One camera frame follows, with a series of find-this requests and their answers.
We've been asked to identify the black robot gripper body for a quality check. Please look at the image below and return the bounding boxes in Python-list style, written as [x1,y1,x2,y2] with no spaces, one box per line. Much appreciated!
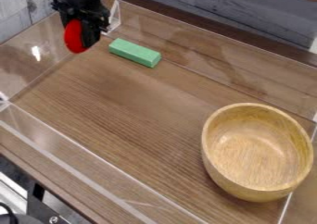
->
[52,0,110,19]

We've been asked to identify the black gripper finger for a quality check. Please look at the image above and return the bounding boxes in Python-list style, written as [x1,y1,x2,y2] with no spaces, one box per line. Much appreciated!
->
[81,17,109,48]
[59,10,73,26]

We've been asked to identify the red plush strawberry toy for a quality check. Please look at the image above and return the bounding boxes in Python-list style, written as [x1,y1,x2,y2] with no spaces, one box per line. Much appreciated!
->
[63,19,87,54]

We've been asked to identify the green rectangular block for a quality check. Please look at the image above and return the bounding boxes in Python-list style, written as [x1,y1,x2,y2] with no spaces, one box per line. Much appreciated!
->
[109,38,161,68]

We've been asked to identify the light wooden bowl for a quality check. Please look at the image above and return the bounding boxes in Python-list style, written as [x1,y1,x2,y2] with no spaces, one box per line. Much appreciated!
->
[201,103,315,203]

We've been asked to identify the clear acrylic table enclosure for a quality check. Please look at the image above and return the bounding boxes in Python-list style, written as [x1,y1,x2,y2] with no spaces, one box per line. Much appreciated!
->
[0,2,317,224]

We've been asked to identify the black table leg bracket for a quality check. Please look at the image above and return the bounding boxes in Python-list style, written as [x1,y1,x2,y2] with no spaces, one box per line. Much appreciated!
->
[26,183,71,224]

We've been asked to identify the black cable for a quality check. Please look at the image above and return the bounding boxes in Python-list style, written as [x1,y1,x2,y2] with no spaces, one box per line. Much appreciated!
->
[0,202,20,224]

